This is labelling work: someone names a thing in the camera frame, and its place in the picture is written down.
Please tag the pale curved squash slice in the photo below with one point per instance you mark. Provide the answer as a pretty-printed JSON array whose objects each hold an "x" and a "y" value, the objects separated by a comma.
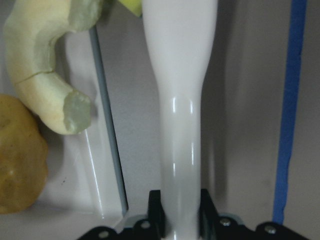
[{"x": 30, "y": 35}]

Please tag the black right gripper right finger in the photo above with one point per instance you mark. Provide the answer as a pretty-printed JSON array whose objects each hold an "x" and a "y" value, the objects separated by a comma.
[{"x": 214, "y": 226}]

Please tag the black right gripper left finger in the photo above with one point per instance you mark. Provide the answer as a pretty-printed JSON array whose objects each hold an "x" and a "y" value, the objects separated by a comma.
[{"x": 152, "y": 227}]

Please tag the yellow sponge block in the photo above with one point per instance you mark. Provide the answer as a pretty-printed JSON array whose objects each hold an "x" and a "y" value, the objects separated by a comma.
[{"x": 134, "y": 6}]

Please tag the beige plastic dustpan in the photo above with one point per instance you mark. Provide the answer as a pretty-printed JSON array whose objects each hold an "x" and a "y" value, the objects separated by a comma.
[{"x": 84, "y": 169}]

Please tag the white hand brush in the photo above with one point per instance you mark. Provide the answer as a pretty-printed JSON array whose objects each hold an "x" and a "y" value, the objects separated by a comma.
[{"x": 179, "y": 36}]

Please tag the brown potato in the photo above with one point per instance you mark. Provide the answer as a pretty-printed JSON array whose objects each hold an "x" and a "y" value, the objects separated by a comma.
[{"x": 23, "y": 154}]

